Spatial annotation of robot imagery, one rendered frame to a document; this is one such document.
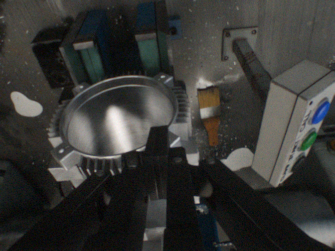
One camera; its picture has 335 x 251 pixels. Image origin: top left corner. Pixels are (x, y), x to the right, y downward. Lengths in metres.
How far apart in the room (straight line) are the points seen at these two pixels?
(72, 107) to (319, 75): 0.32
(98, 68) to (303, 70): 0.29
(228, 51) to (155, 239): 0.38
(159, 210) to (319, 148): 0.53
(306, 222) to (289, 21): 0.42
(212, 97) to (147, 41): 0.27
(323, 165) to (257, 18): 0.40
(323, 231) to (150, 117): 0.44
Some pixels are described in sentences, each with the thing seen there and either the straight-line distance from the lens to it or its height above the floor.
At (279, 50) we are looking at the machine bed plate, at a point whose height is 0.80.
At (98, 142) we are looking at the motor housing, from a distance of 0.45.
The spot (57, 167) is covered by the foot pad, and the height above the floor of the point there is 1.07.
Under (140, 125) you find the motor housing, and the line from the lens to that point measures 0.46.
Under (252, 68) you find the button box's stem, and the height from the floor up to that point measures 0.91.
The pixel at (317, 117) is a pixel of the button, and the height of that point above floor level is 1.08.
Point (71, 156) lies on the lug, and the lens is 0.31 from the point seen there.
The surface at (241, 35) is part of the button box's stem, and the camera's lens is 0.54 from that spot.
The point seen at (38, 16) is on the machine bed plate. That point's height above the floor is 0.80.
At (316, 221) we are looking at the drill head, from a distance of 0.65.
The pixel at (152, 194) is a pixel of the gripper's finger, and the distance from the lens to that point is 0.16.
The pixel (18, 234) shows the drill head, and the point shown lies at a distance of 0.72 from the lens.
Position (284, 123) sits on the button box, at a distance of 0.32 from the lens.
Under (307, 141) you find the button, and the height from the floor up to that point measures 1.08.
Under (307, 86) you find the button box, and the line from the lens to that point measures 0.31.
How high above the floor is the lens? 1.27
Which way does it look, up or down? 45 degrees down
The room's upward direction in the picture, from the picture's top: 176 degrees clockwise
